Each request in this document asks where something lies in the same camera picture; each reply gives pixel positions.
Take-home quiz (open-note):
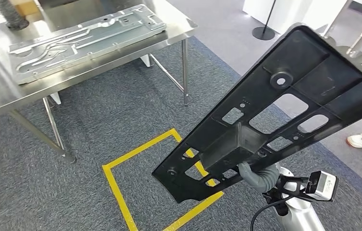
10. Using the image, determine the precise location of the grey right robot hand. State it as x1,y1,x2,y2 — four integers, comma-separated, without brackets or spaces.
238,162,281,193

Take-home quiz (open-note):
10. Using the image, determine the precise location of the black plastic panel part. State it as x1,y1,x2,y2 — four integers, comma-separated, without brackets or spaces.
151,25,362,204

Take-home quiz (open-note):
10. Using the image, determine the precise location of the yellow floor tape square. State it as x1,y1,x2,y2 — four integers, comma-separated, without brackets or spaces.
102,128,225,231

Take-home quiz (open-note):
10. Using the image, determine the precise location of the white display plinth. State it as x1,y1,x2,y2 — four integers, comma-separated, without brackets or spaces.
243,0,349,36

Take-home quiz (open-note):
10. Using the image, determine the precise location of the stamped grey metal plate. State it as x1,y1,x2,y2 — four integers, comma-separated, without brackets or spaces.
8,3,168,86

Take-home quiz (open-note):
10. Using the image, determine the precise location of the cardboard box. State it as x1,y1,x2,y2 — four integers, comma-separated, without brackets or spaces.
9,0,40,16

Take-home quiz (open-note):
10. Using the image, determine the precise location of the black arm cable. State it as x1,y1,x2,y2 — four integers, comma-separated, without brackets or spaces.
250,195,293,231

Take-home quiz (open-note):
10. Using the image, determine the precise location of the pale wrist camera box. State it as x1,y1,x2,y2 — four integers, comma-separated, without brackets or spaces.
306,171,339,202

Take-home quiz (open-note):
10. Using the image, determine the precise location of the black stanchion post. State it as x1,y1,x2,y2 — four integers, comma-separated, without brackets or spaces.
252,0,277,41

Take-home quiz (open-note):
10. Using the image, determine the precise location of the grey ribbed duct hose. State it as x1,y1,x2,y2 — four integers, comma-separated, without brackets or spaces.
0,0,30,31

